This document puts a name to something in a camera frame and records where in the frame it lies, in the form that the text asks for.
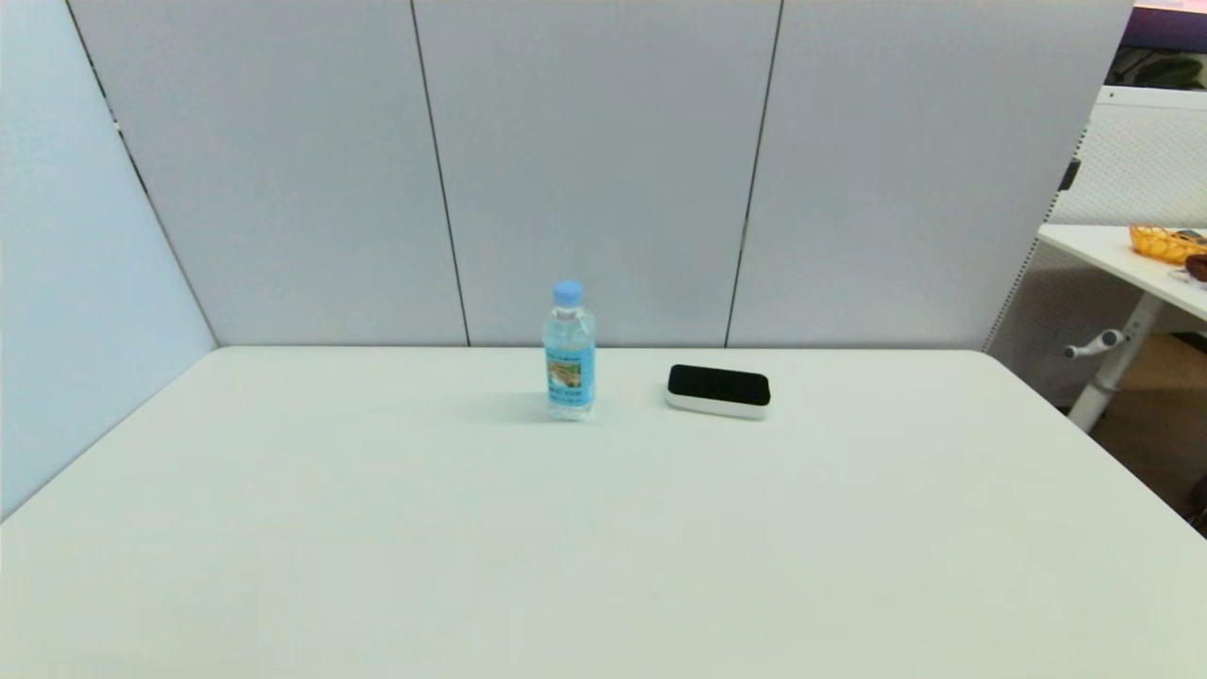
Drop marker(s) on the dark brown round object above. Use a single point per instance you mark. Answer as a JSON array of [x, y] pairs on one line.
[[1198, 268]]

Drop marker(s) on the clear soda water bottle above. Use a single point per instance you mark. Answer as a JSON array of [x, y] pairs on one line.
[[570, 363]]

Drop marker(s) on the dark green plant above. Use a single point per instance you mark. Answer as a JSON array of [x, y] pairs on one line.
[[1169, 71]]

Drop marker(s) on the white side desk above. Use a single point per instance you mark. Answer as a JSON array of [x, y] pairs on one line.
[[1108, 250]]

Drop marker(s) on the white perforated partition panel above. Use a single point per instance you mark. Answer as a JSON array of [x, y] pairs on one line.
[[1132, 160]]

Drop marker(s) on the black and white eraser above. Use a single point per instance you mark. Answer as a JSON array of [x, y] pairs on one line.
[[718, 390]]

